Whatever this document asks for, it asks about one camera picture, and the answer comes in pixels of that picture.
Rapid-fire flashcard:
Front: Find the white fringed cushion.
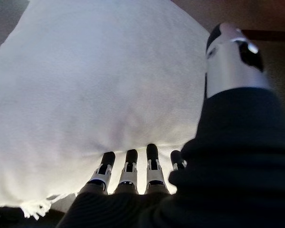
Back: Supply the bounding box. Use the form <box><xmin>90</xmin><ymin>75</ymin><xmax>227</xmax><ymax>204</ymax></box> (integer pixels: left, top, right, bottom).
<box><xmin>0</xmin><ymin>0</ymin><xmax>211</xmax><ymax>220</ymax></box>

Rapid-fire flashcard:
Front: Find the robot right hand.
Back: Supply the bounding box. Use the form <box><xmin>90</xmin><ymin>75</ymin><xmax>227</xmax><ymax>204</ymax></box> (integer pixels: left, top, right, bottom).
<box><xmin>56</xmin><ymin>22</ymin><xmax>285</xmax><ymax>228</ymax></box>

